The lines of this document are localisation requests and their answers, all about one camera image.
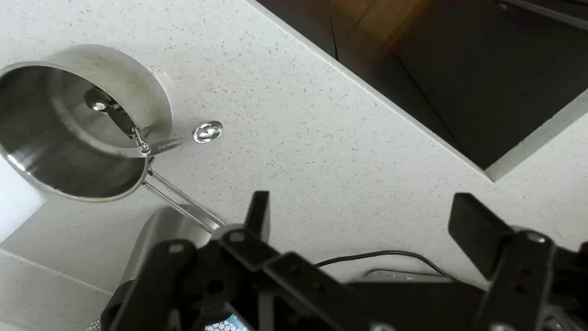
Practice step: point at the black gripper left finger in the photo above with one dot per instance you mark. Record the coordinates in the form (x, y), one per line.
(276, 276)

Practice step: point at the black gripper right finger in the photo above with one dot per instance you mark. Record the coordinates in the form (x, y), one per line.
(520, 269)

